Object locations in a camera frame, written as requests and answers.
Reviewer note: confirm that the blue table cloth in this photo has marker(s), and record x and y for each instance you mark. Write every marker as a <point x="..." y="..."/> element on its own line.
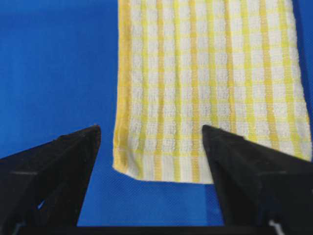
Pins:
<point x="59" y="73"/>

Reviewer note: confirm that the yellow checked towel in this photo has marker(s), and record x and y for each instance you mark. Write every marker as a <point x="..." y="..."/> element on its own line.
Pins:
<point x="183" y="64"/>

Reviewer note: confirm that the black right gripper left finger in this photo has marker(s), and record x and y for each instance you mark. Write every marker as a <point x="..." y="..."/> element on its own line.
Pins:
<point x="45" y="186"/>

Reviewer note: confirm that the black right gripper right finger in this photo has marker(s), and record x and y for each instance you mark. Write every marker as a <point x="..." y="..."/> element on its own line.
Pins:
<point x="258" y="186"/>

